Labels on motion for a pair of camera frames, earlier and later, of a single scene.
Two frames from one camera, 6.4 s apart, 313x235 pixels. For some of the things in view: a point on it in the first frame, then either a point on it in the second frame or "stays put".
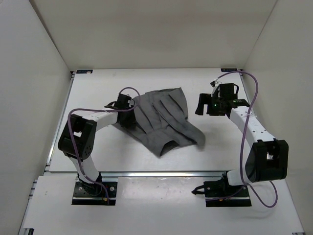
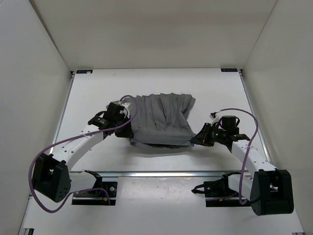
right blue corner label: [228, 70] stays put
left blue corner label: [84, 71] stays put
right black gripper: [206, 99] to [203, 138]
